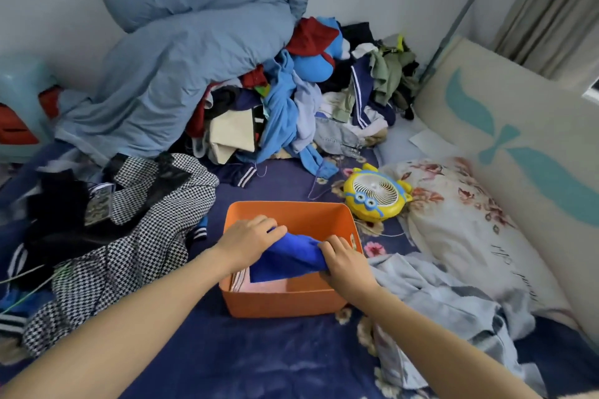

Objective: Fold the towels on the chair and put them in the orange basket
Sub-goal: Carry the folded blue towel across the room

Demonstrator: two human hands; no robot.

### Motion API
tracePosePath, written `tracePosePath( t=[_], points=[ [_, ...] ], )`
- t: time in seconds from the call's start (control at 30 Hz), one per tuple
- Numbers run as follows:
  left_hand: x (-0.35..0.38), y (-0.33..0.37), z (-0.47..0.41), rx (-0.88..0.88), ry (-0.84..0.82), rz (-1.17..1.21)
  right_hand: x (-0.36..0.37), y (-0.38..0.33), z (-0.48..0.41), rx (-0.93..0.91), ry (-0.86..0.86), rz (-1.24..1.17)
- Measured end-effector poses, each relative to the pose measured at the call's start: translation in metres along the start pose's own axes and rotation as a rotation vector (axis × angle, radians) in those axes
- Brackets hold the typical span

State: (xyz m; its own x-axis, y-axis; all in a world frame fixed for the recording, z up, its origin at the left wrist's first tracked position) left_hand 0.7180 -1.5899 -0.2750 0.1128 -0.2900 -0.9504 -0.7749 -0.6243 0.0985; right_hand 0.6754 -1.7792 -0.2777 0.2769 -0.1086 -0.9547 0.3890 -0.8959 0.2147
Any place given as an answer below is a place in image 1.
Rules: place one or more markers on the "cream folded fabric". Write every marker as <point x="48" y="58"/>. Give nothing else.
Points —
<point x="231" y="134"/>

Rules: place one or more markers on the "blue plush toy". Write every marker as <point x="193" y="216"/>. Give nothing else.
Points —
<point x="318" y="66"/>

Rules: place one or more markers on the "bed with blue floral sheet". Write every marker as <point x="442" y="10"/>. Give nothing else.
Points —
<point x="257" y="356"/>

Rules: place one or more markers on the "grey metal drying rack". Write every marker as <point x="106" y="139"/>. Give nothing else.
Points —
<point x="461" y="15"/>

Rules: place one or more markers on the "person's left forearm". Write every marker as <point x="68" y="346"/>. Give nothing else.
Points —
<point x="117" y="333"/>

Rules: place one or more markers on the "person's right hand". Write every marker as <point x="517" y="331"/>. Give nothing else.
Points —
<point x="348" y="270"/>

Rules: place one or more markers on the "yellow cartoon desk fan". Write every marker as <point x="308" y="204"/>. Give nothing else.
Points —
<point x="374" y="195"/>

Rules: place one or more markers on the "white paper sheet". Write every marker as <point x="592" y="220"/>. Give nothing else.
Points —
<point x="433" y="144"/>

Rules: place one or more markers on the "person's left hand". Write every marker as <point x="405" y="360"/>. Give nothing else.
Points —
<point x="245" y="242"/>

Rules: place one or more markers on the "orange plastic storage bin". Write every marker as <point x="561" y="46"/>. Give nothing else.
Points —
<point x="285" y="303"/>

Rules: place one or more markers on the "blue towel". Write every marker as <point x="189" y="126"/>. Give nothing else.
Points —
<point x="290" y="256"/>

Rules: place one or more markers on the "white headboard with teal print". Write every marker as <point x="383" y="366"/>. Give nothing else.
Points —
<point x="538" y="132"/>

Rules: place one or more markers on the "black white houndstooth garment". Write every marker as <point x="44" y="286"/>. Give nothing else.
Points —
<point x="140" y="249"/>

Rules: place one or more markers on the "patterned phone case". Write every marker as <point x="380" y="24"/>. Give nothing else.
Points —
<point x="98" y="207"/>

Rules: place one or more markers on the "white floral pillow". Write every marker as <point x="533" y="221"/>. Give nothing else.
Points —
<point x="468" y="235"/>

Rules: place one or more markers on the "pile of mixed clothes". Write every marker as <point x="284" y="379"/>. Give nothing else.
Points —
<point x="290" y="123"/>

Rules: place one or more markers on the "teal plastic stool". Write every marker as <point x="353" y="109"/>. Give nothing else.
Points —
<point x="21" y="80"/>

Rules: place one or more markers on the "beige patterned curtain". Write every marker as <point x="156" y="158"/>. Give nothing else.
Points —
<point x="547" y="15"/>

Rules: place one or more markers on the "light blue duvet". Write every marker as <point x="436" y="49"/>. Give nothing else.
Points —
<point x="178" y="62"/>

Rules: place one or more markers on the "crumpled grey white garment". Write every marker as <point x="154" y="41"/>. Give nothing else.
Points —
<point x="444" y="300"/>

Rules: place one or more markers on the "person's right forearm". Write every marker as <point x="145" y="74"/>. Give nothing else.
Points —
<point x="444" y="352"/>

